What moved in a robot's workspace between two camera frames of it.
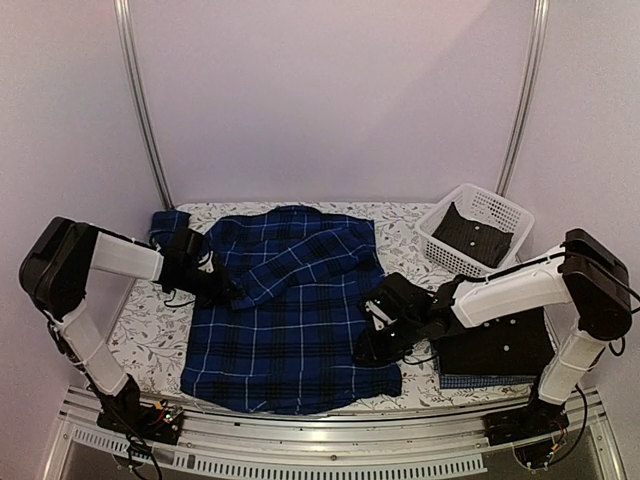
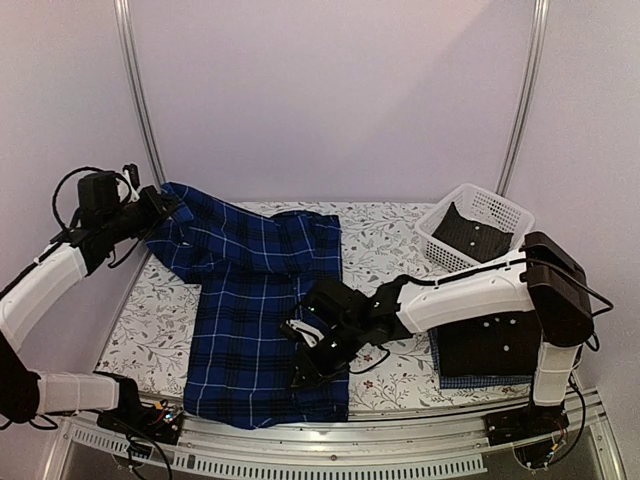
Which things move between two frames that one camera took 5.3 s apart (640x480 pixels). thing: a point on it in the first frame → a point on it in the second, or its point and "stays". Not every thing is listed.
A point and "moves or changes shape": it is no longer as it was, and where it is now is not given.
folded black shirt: x=518 y=344 stays
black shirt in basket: x=481 y=240 stays
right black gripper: x=373 y=352 → x=312 y=367
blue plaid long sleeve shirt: x=297 y=343 moves or changes shape
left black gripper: x=224 y=292 → x=158 y=213
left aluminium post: x=121 y=11 stays
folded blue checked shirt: x=451 y=381 stays
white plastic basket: x=474 y=230 stays
